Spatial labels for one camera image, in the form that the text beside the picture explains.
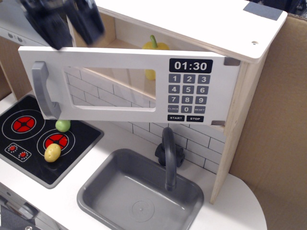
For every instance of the white toy microwave door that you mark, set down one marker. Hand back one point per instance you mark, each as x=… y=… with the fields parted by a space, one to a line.
x=109 y=84

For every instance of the grey microwave door handle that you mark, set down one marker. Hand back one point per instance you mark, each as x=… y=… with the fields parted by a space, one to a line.
x=40 y=75

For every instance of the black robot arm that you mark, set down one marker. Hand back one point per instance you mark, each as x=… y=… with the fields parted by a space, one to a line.
x=46 y=17

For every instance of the wooden toy microwave cabinet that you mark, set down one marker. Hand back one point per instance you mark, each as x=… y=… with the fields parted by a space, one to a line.
x=236 y=28

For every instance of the yellow toy bell pepper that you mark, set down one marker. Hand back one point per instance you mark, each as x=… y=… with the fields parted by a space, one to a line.
x=153 y=45

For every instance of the dark grey toy faucet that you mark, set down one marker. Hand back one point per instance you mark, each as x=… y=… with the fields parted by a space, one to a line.
x=170 y=157

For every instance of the grey toy sink basin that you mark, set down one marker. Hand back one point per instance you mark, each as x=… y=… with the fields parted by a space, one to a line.
x=127 y=192

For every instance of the green toy lime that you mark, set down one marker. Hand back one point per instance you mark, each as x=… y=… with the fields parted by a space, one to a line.
x=63 y=125

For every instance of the yellow toy potato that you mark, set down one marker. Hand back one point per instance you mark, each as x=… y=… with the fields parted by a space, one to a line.
x=52 y=152

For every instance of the brown cardboard panel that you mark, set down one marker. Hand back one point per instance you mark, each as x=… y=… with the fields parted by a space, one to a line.
x=271 y=157

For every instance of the black toy stove top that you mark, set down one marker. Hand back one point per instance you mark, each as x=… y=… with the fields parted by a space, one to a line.
x=25 y=135

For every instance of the grey oven front knob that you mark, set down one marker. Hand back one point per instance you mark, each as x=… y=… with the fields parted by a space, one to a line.
x=28 y=211

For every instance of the grey toy range hood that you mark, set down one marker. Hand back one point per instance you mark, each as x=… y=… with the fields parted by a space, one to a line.
x=15 y=27

